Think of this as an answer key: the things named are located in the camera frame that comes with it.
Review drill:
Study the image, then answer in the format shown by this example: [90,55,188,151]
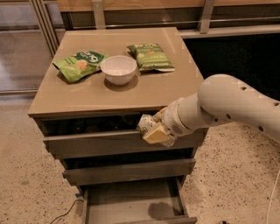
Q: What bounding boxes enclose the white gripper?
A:
[143,98,193,147]

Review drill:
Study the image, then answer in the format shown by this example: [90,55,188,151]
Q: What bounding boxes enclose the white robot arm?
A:
[138,74,280,147]

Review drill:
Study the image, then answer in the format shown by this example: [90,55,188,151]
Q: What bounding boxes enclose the grey middle drawer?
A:
[63,158,196,186]

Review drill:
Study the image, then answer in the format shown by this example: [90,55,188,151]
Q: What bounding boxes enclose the grey drawer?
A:
[82,178,198,224]
[63,158,196,186]
[43,129,207,159]

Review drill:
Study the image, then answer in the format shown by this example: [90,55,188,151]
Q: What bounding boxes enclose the grey drawer cabinet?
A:
[27,26,217,224]

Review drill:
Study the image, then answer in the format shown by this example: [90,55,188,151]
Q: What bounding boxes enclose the grey bottom drawer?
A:
[82,178,198,224]

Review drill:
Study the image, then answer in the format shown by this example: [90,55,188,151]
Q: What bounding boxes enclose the grey top drawer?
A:
[43,129,207,159]

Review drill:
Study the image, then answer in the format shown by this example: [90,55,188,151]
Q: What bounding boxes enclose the white bowl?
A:
[101,55,137,86]

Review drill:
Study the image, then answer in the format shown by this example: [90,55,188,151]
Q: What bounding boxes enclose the green chip bag right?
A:
[128,43,175,72]

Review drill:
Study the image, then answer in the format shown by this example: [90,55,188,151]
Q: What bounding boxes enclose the green chip bag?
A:
[128,43,175,72]
[52,51,109,83]

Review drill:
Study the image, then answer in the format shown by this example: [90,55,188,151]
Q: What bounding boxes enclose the green chip bag left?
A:
[52,51,109,83]

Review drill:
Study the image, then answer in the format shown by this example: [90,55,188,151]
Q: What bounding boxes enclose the black floor cable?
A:
[50,199,85,224]

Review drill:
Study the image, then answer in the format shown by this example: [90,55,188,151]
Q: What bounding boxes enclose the white cable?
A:
[265,169,280,224]

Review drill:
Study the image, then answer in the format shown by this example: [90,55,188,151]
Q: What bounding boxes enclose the metal railing frame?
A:
[27,0,280,53]

